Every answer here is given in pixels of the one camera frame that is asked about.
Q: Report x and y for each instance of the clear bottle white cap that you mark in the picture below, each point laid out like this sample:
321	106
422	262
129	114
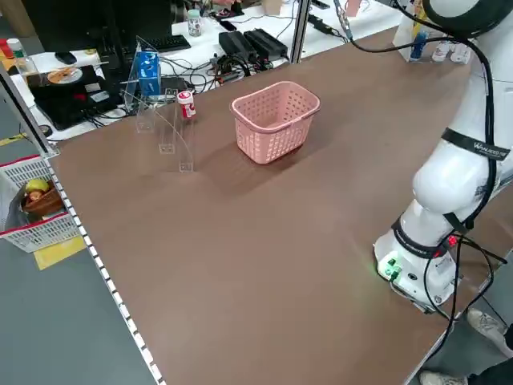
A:
24	64

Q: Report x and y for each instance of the black computer mouse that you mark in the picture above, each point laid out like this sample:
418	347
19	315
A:
66	57

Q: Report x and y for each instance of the black power strip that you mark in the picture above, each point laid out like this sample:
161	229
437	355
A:
320	24

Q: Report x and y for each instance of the black power supply box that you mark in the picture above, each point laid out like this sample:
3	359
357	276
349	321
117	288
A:
266	42
236	44

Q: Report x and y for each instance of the cardboard box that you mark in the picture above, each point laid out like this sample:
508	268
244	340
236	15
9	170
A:
272	6

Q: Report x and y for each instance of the pink box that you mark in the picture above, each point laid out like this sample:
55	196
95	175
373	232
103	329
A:
356	7

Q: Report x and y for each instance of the red cap jar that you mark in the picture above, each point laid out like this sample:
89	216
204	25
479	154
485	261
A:
5	48

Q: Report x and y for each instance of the black computer monitor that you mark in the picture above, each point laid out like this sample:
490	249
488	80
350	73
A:
80	20

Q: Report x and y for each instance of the black phone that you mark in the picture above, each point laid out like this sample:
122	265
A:
227	25

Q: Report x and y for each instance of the white bottle pink cap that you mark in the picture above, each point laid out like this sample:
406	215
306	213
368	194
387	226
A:
441	52
460	54

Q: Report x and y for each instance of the blue bottle white cap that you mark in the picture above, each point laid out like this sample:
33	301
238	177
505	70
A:
418	46

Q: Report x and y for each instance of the blue milk carton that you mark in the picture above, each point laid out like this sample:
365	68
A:
149	74

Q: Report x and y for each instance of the yellow drink bottle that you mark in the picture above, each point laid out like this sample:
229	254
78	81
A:
418	22

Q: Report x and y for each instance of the aluminium frame rail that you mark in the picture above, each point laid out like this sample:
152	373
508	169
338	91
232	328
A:
28	116

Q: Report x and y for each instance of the yellow fruit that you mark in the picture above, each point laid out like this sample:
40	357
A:
37	185

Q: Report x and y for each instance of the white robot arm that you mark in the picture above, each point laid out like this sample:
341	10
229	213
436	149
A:
449	180

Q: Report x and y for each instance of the yellow floor sheet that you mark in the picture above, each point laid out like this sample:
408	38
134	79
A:
58	253

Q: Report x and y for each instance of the tumbler with green lid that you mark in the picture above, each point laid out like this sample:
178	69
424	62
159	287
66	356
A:
195	24

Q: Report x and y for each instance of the small red white bottle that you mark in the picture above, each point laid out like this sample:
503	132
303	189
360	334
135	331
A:
186	106

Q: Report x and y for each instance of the person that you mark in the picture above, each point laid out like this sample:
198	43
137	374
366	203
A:
487	325

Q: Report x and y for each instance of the brown bowl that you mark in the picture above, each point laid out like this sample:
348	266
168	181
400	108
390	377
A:
44	202

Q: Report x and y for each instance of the black flat case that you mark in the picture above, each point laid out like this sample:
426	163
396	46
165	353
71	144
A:
68	104

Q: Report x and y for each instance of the pink plastic basket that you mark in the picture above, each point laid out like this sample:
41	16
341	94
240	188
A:
272	132

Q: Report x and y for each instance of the black keyboard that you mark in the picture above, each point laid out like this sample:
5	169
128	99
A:
168	43

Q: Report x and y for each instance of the white basket red rim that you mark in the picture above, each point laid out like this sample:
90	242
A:
40	236

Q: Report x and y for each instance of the black tape roll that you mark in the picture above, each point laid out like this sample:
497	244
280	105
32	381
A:
46	130

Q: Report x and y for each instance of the aluminium frame post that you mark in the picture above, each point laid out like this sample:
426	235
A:
300	28

